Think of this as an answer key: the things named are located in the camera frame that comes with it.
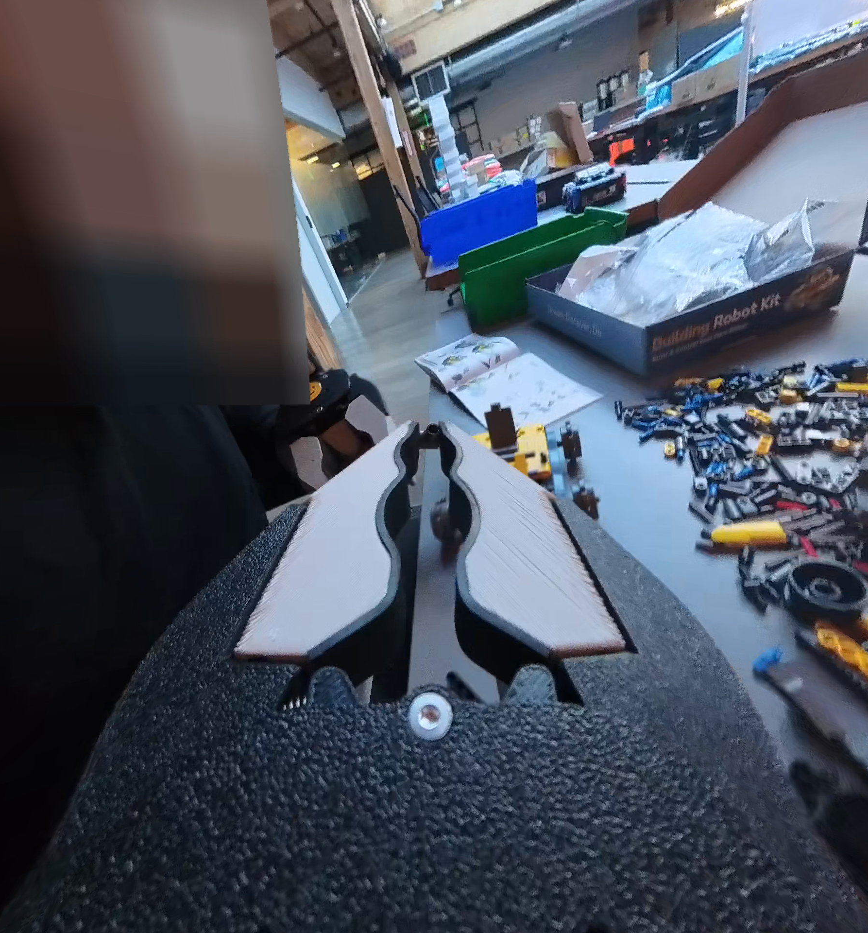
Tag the instruction booklet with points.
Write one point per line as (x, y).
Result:
(536, 386)

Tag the person's left hand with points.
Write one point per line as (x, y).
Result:
(346, 444)

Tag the long work table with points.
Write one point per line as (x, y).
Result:
(659, 175)

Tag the dark printed box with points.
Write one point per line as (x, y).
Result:
(594, 186)

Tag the brown cardboard box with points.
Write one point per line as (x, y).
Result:
(568, 131)

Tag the person's black jacket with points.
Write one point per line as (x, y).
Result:
(77, 547)

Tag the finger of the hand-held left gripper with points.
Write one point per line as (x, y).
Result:
(368, 417)

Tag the wooden building column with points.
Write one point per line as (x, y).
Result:
(372, 109)

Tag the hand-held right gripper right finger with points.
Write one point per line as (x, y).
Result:
(536, 568)

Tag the metal ventilation duct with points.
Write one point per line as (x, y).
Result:
(536, 51)

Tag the green plastic bin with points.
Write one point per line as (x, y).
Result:
(528, 270)

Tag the pile of toy brick parts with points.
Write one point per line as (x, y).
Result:
(754, 452)

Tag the white stacked containers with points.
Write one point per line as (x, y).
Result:
(441, 146)

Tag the yellow curved toy panel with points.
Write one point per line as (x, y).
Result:
(751, 533)

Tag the grey desk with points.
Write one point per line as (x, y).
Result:
(645, 466)

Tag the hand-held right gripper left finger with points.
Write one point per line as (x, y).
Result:
(332, 568)

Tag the black toy beam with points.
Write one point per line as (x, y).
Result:
(431, 432)

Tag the blue plastic bin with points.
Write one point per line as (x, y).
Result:
(477, 222)

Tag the yellow toy brick car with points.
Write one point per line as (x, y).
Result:
(525, 452)

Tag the black toy wheel rim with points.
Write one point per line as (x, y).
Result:
(827, 587)

